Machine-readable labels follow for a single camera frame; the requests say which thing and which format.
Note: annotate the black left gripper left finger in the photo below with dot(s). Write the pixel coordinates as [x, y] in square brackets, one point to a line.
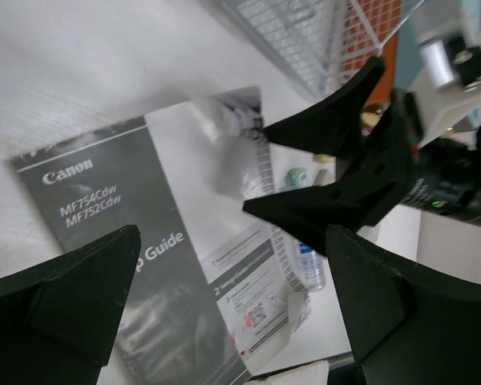
[59, 319]

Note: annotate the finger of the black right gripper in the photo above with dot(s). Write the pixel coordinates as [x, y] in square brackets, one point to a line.
[324, 127]

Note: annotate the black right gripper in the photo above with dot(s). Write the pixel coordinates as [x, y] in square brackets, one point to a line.
[447, 183]

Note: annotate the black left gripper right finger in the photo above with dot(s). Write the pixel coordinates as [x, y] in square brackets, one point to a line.
[406, 323]

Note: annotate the green correction tape dispenser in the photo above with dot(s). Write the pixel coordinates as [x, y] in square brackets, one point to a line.
[296, 178]

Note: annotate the clear blue-capped bottle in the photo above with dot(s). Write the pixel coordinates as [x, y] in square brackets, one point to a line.
[307, 265]

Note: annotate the white wire mesh basket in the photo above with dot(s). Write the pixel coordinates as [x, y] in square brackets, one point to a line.
[322, 44]

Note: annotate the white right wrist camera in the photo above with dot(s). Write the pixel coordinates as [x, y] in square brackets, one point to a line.
[448, 88]

